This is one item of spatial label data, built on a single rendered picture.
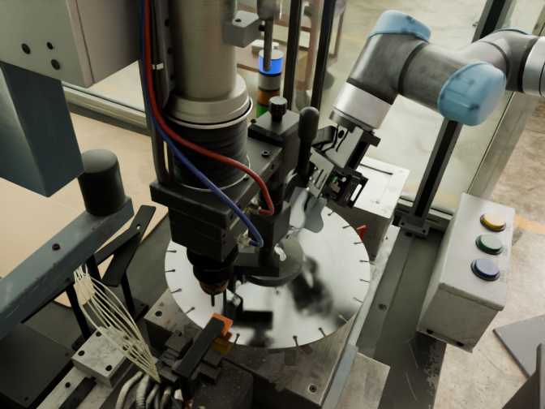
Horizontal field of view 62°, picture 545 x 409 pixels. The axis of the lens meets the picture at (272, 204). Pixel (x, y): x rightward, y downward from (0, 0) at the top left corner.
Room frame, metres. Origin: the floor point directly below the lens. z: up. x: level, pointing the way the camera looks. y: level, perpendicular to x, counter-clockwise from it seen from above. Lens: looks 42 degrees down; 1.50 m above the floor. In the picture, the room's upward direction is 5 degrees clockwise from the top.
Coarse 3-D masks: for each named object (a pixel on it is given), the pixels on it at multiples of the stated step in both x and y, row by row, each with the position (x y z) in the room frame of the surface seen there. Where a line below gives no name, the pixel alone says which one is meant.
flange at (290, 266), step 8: (288, 240) 0.52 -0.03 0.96; (296, 240) 0.52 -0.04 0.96; (240, 248) 0.49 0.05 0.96; (248, 248) 0.49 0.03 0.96; (256, 248) 0.48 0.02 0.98; (288, 248) 0.50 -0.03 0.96; (296, 248) 0.50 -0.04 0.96; (288, 256) 0.48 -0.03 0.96; (296, 256) 0.49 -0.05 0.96; (280, 264) 0.47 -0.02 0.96; (288, 264) 0.47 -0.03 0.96; (296, 264) 0.47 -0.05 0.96; (280, 272) 0.45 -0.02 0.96; (288, 272) 0.45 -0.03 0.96; (296, 272) 0.46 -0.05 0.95; (256, 280) 0.44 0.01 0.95; (264, 280) 0.44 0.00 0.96; (272, 280) 0.44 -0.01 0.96; (280, 280) 0.44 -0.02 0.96
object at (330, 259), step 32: (320, 256) 0.50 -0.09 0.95; (352, 256) 0.51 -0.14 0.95; (192, 288) 0.42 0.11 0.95; (256, 288) 0.43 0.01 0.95; (288, 288) 0.43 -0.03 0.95; (320, 288) 0.44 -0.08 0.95; (352, 288) 0.44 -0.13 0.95; (192, 320) 0.36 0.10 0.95; (256, 320) 0.37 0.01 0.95; (288, 320) 0.37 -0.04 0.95; (320, 320) 0.38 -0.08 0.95
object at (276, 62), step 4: (260, 52) 0.80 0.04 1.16; (272, 52) 0.80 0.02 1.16; (276, 52) 0.80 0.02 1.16; (280, 52) 0.80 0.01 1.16; (260, 56) 0.78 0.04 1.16; (272, 56) 0.78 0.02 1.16; (276, 56) 0.79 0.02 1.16; (280, 56) 0.79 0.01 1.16; (260, 60) 0.78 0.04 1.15; (272, 60) 0.77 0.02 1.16; (276, 60) 0.78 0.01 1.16; (280, 60) 0.78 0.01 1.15; (260, 64) 0.78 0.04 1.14; (272, 64) 0.77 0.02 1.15; (276, 64) 0.78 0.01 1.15; (280, 64) 0.78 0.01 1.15; (260, 68) 0.78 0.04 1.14; (272, 68) 0.77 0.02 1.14; (276, 68) 0.78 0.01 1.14; (280, 68) 0.78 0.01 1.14; (264, 72) 0.78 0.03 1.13; (268, 72) 0.77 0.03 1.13; (272, 72) 0.77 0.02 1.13; (276, 72) 0.78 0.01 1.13; (280, 72) 0.78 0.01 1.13
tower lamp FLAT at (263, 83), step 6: (258, 72) 0.79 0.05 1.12; (258, 78) 0.79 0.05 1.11; (264, 78) 0.77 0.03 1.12; (270, 78) 0.77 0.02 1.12; (276, 78) 0.78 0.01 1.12; (258, 84) 0.79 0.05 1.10; (264, 84) 0.77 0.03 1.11; (270, 84) 0.77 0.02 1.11; (276, 84) 0.78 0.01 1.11; (270, 90) 0.77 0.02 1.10
